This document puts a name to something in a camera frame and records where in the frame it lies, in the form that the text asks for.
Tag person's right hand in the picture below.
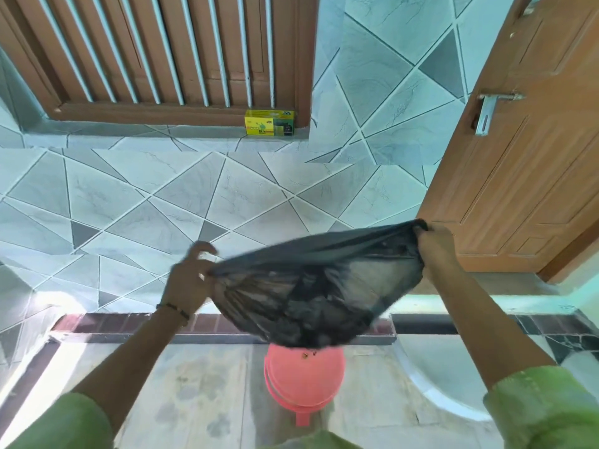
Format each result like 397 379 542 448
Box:
414 221 461 282

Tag person's left hand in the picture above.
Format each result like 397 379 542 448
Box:
161 241 221 316

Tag black plastic garbage bag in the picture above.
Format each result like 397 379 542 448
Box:
206 219 430 349

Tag person's left forearm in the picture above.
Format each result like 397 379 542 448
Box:
70 306 190 433

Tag person's right forearm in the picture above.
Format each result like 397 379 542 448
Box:
427 265 558 391

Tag black wrist band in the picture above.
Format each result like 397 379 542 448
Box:
157 302 191 321

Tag brown wooden door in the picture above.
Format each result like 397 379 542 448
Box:
416 0 599 282

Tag pink plastic bucket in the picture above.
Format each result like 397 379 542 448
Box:
263 344 347 427

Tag yellow garbage bag box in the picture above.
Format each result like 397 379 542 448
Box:
244 109 296 136

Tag brown window with bars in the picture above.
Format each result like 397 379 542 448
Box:
0 0 320 128

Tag silver door handle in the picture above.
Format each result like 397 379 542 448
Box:
475 91 526 136

